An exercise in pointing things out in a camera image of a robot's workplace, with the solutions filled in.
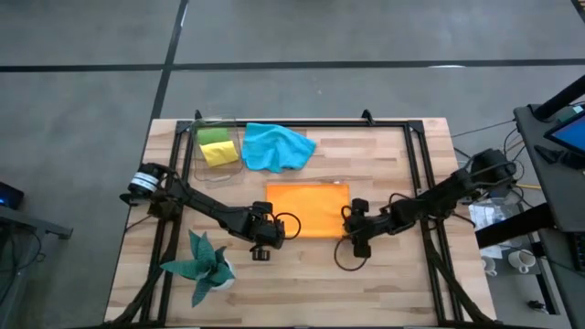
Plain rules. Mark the black keyboard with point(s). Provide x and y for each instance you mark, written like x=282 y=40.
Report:
x=580 y=251

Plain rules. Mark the yellow microfiber towel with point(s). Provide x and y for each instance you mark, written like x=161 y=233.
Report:
x=219 y=153

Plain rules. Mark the black device with blue light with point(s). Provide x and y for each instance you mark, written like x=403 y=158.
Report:
x=10 y=196

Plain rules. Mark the green microfiber towel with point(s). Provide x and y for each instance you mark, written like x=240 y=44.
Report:
x=212 y=135

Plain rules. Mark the black power plug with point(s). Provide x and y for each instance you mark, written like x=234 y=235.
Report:
x=535 y=304

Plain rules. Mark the white plant pot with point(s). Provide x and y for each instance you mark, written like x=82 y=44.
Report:
x=228 y=276

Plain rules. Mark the clear plastic basket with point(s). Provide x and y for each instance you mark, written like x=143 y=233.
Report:
x=219 y=176

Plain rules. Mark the white mug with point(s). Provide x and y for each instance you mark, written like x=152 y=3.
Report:
x=488 y=265
x=521 y=260

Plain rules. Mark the blue microfiber towel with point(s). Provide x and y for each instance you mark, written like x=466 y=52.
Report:
x=274 y=146

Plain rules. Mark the green artificial plant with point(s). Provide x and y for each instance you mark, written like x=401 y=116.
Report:
x=201 y=269

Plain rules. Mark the white paper sheets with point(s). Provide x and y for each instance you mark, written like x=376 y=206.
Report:
x=484 y=217

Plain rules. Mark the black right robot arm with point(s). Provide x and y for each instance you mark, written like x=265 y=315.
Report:
x=439 y=196

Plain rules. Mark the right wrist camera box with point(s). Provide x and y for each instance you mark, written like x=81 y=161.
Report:
x=354 y=224

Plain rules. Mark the grey desk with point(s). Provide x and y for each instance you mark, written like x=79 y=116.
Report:
x=32 y=222

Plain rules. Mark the black side desk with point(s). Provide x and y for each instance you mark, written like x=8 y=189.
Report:
x=548 y=201

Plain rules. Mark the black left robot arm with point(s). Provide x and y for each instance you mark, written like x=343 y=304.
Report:
x=205 y=208

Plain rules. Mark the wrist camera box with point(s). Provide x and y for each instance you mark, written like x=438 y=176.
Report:
x=354 y=224
x=275 y=232

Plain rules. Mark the orange microfiber towel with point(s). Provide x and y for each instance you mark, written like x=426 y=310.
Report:
x=311 y=210

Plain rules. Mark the black monitor base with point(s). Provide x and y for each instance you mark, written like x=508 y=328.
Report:
x=571 y=159

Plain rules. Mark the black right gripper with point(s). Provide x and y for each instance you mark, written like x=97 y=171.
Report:
x=362 y=250

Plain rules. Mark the tablet with blue screen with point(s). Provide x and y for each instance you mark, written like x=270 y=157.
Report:
x=573 y=134

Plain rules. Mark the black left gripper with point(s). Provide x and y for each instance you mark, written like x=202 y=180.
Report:
x=260 y=254

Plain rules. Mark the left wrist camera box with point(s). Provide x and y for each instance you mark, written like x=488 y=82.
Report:
x=275 y=232

